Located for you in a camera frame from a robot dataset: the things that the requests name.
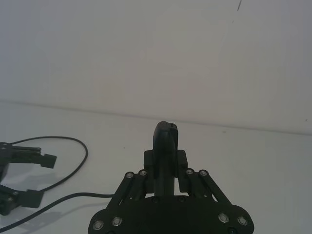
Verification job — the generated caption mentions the thin black cable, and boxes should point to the thin black cable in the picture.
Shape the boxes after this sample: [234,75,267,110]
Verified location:
[0,136,117,231]

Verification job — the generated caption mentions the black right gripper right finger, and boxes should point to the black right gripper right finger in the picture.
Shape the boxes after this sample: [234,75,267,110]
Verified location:
[170,123,255,234]

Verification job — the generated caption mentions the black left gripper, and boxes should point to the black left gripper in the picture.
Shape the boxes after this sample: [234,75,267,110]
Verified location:
[0,141,58,217]

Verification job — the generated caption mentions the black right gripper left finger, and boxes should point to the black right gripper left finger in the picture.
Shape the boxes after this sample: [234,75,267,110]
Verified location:
[88,121,175,234]

